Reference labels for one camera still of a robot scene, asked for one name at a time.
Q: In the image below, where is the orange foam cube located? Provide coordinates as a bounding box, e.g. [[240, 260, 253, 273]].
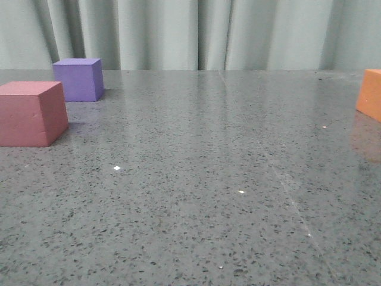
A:
[[356, 69, 381, 122]]

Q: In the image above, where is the pale green curtain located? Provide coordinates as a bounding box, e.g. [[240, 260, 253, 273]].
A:
[[1, 1, 380, 70]]

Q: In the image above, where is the purple foam cube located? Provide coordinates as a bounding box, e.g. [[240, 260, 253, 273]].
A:
[[52, 58, 104, 102]]

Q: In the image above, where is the red foam cube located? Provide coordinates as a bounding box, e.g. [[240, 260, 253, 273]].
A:
[[1, 81, 68, 147]]

